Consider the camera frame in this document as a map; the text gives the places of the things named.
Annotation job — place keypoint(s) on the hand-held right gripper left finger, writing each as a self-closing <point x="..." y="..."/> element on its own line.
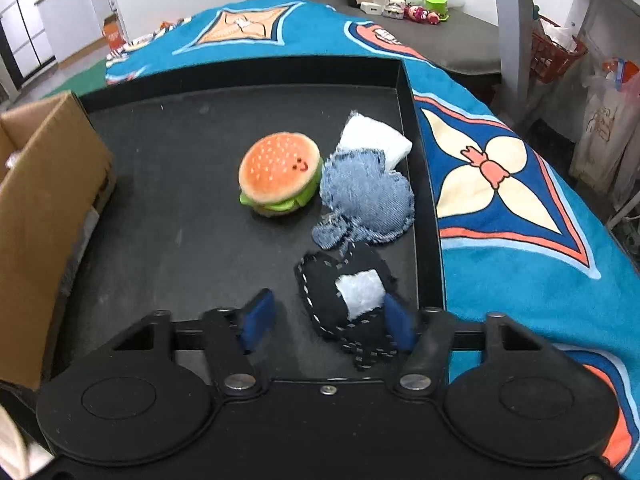
<point x="256" y="320"/>

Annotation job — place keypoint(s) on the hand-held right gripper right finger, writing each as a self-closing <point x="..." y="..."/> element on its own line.
<point x="400" y="325"/>

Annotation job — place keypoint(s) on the black stitched plush toy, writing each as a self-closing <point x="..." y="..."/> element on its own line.
<point x="320" y="285"/>

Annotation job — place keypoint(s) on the black shallow tray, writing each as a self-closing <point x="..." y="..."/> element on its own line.
<point x="190" y="240"/>

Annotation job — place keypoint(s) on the denim plush toy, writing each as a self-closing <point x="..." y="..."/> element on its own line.
<point x="365" y="200"/>

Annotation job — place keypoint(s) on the hamburger plush toy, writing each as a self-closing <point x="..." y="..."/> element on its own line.
<point x="277" y="165"/>

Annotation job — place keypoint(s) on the white cloth pad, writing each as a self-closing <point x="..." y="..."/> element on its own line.
<point x="375" y="135"/>

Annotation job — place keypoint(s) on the brown cardboard box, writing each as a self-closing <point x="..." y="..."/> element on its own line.
<point x="55" y="210"/>

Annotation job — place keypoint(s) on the blue printed blanket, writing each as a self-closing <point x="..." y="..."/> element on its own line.
<point x="500" y="270"/>

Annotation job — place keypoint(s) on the cream tote bag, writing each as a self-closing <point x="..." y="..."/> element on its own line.
<point x="600" y="135"/>

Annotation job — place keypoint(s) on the green blanket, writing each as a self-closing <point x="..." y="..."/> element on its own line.
<point x="80" y="80"/>

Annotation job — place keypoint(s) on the red plastic basket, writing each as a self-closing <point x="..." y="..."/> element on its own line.
<point x="550" y="60"/>

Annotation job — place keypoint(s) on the grey desk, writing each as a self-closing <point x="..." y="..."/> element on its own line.
<point x="510" y="35"/>

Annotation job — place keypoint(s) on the red toy figure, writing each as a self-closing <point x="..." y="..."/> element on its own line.
<point x="417" y="14"/>

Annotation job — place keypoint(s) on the white toy figure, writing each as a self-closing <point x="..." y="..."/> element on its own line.
<point x="394" y="9"/>

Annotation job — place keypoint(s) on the white charger plug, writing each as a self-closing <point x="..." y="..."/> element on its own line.
<point x="371" y="8"/>

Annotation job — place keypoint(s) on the orange carton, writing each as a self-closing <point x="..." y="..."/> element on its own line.
<point x="114" y="35"/>

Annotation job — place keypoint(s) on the green cup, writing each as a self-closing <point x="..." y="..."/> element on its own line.
<point x="436" y="6"/>

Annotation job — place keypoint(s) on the white kitchen cabinet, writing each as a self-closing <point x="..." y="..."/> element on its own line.
<point x="70" y="20"/>

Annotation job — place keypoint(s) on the black framed glass door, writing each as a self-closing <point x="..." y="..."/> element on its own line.
<point x="25" y="35"/>

